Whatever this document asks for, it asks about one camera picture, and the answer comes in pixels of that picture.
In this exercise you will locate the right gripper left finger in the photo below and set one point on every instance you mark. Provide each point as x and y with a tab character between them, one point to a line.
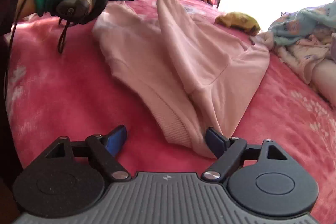
103	150

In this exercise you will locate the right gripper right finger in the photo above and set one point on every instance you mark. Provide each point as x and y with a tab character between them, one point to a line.
228	151

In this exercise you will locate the pink sweatshirt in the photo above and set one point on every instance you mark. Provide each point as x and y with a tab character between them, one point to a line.
190	74

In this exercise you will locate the left forearm maroon sleeve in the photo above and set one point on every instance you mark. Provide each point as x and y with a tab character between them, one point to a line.
10	9

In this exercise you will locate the pink floral bed blanket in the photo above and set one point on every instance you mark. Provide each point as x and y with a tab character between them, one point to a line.
73	93

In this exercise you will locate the white purple floral garment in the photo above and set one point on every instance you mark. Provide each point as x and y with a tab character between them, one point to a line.
310	57

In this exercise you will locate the white pillow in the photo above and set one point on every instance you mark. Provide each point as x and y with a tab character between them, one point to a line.
324	79

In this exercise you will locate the small yellow brown garment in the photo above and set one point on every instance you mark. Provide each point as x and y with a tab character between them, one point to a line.
240	21

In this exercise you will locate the teal printed pajama garment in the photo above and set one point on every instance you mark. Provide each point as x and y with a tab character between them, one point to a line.
291	27

